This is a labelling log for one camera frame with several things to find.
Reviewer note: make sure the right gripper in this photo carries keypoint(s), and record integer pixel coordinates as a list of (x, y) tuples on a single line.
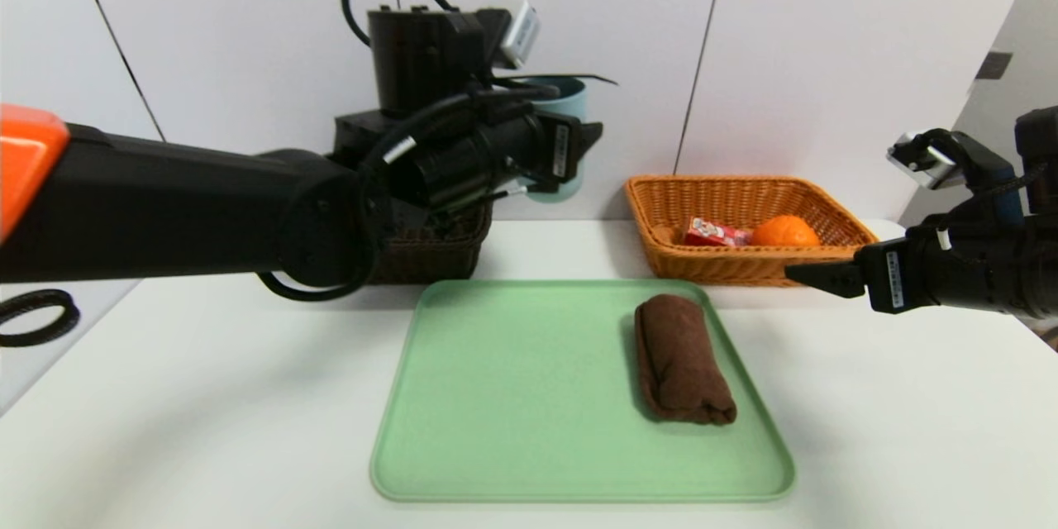
[(891, 275)]

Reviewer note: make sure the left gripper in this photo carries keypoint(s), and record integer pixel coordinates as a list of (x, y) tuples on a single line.
[(564, 150)]

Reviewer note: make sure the blue-grey plastic cup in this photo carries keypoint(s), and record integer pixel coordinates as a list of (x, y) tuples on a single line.
[(570, 103)]

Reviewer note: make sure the orange fruit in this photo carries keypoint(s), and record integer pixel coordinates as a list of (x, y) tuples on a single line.
[(785, 231)]

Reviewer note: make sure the red snack carton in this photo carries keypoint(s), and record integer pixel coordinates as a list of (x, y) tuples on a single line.
[(715, 233)]

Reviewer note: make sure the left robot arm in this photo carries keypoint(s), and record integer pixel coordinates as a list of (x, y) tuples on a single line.
[(182, 211)]

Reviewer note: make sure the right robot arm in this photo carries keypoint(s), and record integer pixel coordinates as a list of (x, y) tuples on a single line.
[(992, 273)]

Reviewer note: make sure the orange wicker basket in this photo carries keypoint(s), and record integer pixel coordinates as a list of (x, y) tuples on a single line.
[(719, 269)]

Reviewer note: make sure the dark brown wicker basket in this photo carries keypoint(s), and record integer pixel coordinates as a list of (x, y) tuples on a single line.
[(438, 256)]

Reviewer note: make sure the brown rolled towel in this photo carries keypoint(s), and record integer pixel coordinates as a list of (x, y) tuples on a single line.
[(682, 364)]

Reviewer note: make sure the light green plastic tray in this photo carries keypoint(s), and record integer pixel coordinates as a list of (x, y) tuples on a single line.
[(537, 430)]

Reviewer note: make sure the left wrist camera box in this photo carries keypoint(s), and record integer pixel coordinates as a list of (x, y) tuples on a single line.
[(521, 33)]

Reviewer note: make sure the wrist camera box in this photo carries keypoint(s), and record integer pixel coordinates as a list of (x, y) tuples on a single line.
[(922, 159), (521, 33)]

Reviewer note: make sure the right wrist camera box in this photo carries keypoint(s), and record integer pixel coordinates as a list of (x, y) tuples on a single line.
[(922, 159)]

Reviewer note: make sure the dark wall fixture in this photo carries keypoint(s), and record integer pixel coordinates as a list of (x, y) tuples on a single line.
[(994, 66)]

